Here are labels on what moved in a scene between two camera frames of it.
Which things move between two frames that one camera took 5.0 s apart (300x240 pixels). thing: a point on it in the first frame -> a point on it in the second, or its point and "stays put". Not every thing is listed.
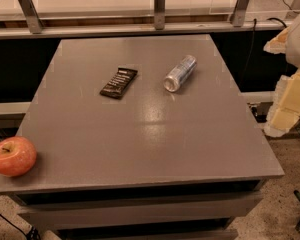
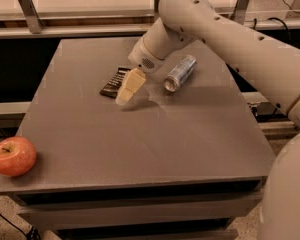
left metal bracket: (29, 10) stays put
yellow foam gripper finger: (291, 101) -> (134, 81)
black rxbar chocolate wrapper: (119, 83) stays put
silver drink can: (179, 75) stays put
